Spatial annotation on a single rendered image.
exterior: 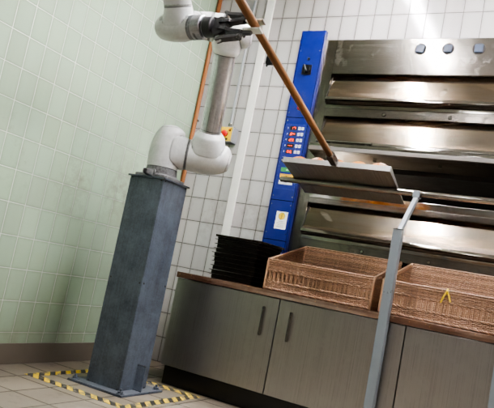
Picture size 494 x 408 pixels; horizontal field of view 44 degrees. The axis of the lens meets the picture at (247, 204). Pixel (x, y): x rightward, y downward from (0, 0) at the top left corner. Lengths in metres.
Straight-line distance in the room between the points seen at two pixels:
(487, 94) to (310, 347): 1.61
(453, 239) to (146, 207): 1.56
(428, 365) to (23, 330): 1.89
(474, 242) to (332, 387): 1.05
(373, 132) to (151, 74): 1.33
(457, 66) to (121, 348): 2.26
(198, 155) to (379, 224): 1.09
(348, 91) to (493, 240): 1.17
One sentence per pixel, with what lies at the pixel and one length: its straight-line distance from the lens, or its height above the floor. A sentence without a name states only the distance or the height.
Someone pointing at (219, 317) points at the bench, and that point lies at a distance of 3.11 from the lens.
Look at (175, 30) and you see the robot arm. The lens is 2.34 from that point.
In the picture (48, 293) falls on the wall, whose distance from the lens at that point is 3.28.
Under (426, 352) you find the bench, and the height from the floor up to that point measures 0.46.
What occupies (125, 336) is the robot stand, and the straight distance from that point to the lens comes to 2.92.
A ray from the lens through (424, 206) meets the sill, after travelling 3.37.
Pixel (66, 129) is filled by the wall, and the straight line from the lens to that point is 3.22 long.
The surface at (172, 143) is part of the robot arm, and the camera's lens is 2.98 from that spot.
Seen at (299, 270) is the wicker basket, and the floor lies 0.70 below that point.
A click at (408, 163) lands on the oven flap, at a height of 1.37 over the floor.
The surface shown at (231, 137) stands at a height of 1.44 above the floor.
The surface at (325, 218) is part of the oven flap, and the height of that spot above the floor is 1.03.
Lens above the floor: 0.63
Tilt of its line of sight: 6 degrees up
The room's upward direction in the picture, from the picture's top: 11 degrees clockwise
